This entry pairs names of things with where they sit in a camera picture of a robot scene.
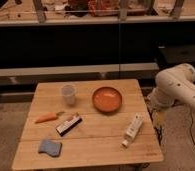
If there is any blue sponge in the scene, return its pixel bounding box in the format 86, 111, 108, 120
38, 139, 62, 157

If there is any orange ceramic bowl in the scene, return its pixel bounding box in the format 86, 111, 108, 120
92, 87, 122, 113

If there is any white plastic bottle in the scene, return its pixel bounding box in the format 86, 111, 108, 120
122, 114, 143, 148

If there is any wooden table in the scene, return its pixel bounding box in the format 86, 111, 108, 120
12, 79, 163, 171

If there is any black box on shelf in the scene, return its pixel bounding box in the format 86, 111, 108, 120
156, 45, 195, 69

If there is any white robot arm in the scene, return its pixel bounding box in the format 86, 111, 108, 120
148, 63, 195, 111

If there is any clear plastic cup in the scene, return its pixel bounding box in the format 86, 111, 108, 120
61, 85, 76, 105

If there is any orange toy carrot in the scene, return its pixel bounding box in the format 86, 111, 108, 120
35, 111, 64, 124

